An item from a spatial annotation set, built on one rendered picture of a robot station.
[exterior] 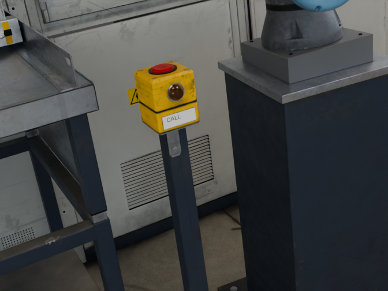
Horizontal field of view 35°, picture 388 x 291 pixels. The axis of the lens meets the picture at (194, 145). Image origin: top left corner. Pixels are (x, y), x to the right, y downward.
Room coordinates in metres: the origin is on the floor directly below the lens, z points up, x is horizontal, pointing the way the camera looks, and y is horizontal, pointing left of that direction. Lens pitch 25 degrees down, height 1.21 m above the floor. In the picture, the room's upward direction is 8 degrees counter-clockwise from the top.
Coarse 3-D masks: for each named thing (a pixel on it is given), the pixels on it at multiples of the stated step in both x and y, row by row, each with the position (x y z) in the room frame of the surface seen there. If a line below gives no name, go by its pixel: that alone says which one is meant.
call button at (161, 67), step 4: (160, 64) 1.01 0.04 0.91; (164, 64) 1.01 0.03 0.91; (168, 64) 1.01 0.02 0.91; (152, 68) 1.00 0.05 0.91; (156, 68) 0.99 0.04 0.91; (160, 68) 0.99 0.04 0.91; (164, 68) 0.99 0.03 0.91; (168, 68) 0.99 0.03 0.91; (172, 68) 0.99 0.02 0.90; (156, 72) 0.98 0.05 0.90; (160, 72) 0.98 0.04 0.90
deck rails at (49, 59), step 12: (24, 24) 1.46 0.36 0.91; (24, 36) 1.50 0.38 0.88; (36, 36) 1.37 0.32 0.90; (12, 48) 1.50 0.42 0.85; (24, 48) 1.48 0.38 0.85; (36, 48) 1.39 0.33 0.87; (48, 48) 1.28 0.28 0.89; (60, 48) 1.19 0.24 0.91; (36, 60) 1.36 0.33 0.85; (48, 60) 1.30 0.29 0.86; (60, 60) 1.21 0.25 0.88; (72, 60) 1.13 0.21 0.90; (48, 72) 1.25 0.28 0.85; (60, 72) 1.23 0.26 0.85; (72, 72) 1.14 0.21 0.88; (60, 84) 1.15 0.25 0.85; (72, 84) 1.14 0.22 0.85
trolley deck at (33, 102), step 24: (0, 48) 1.53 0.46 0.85; (0, 72) 1.31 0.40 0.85; (24, 72) 1.29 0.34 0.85; (0, 96) 1.14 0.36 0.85; (24, 96) 1.12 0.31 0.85; (48, 96) 1.10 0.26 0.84; (72, 96) 1.12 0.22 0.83; (0, 120) 1.06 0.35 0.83; (24, 120) 1.08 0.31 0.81; (48, 120) 1.10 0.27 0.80
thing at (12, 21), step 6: (6, 18) 1.50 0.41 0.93; (12, 18) 1.49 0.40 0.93; (12, 24) 1.49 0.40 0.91; (18, 24) 1.49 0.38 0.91; (6, 30) 1.48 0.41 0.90; (12, 30) 1.48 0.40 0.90; (18, 30) 1.49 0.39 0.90; (6, 36) 1.48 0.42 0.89; (12, 36) 1.48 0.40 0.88; (18, 36) 1.49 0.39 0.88; (18, 42) 1.49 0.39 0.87
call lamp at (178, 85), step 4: (172, 84) 0.96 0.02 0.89; (176, 84) 0.96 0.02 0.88; (180, 84) 0.96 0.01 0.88; (168, 88) 0.96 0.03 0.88; (172, 88) 0.95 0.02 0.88; (176, 88) 0.95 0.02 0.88; (180, 88) 0.95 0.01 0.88; (184, 88) 0.97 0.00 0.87; (168, 92) 0.95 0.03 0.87; (172, 92) 0.95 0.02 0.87; (176, 92) 0.95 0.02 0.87; (180, 92) 0.95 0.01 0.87; (184, 92) 0.97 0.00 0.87; (168, 96) 0.95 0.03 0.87; (172, 96) 0.95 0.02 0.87; (176, 96) 0.95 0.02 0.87; (180, 96) 0.95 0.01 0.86; (172, 100) 0.96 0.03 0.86; (176, 100) 0.96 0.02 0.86
